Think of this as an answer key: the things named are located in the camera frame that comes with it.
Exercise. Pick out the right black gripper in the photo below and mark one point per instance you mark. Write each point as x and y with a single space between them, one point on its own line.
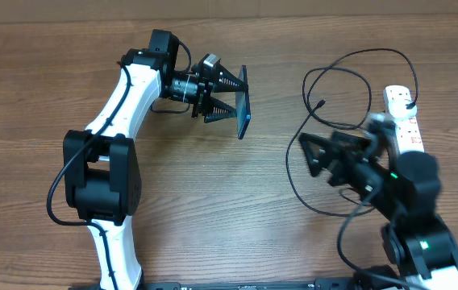
344 151

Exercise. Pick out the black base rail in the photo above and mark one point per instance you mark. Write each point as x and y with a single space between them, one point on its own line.
245 286

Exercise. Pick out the white power strip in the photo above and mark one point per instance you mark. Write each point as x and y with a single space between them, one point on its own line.
408 137

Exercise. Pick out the white charger plug adapter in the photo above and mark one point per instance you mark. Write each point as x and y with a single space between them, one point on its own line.
401 109

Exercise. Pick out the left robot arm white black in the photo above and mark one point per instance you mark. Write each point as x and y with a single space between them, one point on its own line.
101 171

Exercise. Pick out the Samsung Galaxy smartphone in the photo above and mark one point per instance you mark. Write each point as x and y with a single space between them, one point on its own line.
242 101

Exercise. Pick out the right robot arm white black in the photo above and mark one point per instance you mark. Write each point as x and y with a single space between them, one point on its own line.
404 188

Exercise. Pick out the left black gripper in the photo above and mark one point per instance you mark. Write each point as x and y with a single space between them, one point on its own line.
206 85

